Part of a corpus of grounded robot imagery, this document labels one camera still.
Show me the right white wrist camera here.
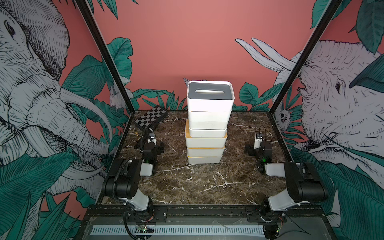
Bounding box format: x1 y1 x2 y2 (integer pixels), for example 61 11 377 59
254 133 264 149

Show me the small bamboo lid tissue box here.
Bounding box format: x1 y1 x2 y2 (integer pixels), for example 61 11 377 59
188 110 232 130

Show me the black frame post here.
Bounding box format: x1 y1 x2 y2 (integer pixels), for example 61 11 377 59
75 0 136 115
268 0 342 116

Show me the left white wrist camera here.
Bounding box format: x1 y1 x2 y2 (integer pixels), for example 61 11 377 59
148 132 157 146

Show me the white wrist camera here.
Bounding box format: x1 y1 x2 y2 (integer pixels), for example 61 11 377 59
254 133 264 149
148 132 157 146

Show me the edge bamboo tissue box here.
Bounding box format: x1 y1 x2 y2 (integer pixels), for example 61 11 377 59
189 128 227 138

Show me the large bamboo lid tissue box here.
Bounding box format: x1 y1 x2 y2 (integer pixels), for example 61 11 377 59
187 147 225 158

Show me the grey lid tissue box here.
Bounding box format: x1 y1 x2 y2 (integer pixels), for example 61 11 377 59
187 81 235 112

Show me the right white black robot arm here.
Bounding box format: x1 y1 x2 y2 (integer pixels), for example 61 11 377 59
245 139 328 223

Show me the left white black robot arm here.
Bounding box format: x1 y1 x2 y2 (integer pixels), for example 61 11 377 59
102 142 164 222

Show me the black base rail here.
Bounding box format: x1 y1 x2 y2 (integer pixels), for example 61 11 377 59
83 205 327 224

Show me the white slotted cable duct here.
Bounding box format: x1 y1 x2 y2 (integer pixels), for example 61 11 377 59
90 225 265 237

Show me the black white chessboard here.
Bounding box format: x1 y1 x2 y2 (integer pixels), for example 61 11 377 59
134 105 168 130

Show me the left black frame post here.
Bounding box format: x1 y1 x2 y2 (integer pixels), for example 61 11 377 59
75 0 136 115

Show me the right black frame post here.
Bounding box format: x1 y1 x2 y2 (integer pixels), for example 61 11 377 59
268 0 342 116

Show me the green circuit board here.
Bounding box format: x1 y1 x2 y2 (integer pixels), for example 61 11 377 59
135 226 155 234

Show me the yellow lid tissue box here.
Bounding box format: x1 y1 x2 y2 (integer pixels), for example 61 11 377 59
188 156 222 164

